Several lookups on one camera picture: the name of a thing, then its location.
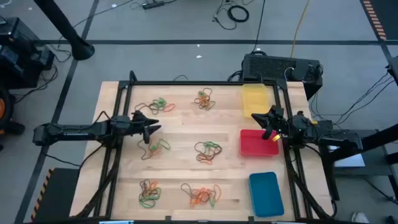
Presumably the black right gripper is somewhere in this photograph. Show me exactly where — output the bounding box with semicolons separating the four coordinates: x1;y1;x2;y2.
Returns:
251;105;292;140

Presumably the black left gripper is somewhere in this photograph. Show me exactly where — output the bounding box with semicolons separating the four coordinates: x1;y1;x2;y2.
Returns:
130;110;162;144

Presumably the red plastic basket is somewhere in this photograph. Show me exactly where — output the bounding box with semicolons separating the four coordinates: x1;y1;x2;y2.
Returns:
239;129;280;157

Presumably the yellow plastic basket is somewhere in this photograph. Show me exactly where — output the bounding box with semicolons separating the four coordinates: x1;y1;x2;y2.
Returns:
241;83;270;118

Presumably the black mesh computer case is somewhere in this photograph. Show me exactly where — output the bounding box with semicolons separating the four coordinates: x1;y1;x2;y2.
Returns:
241;53;323;100

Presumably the blue plastic basket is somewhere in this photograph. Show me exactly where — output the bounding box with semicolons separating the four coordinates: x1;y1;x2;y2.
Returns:
248;171;285;218

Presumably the white paper sign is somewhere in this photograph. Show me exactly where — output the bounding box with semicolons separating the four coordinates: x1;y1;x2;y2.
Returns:
329;146;366;168

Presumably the black side stand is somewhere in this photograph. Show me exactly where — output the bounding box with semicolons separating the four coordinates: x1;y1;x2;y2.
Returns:
317;123;398;202

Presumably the hazard-striped black mat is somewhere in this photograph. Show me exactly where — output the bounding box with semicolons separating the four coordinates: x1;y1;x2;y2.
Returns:
360;0;398;41
30;167;80;223

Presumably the black power strip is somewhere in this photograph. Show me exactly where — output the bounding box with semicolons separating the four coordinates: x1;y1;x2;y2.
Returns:
142;1;165;10

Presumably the person's white shoe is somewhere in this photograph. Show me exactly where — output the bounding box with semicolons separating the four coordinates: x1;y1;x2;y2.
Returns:
351;211;371;224

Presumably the black floor pole stand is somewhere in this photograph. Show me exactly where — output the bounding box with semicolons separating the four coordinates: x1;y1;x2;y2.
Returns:
33;0;96;62

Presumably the grey flat device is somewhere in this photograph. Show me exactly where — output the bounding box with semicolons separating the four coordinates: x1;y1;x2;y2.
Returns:
386;55;398;86

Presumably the orange black wheel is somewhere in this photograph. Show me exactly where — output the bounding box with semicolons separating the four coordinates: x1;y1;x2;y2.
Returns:
0;86;26;136

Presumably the black equipment cart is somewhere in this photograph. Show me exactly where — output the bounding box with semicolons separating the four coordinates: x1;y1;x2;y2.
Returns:
0;16;56;90

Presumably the black aluminium table frame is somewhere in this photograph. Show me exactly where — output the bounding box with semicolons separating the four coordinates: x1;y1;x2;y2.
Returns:
74;70;336;222

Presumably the yellow floor cable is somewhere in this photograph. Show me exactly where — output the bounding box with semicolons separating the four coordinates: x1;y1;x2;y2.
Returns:
290;0;311;58

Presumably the long black power cable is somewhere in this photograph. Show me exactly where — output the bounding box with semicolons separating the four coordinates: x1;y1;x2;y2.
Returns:
251;0;266;54

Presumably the thin loose black cable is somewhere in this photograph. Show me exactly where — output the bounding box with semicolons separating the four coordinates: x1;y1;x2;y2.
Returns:
213;0;237;31

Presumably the coiled black cable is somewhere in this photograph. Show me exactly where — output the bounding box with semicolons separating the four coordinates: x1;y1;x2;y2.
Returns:
227;4;250;23

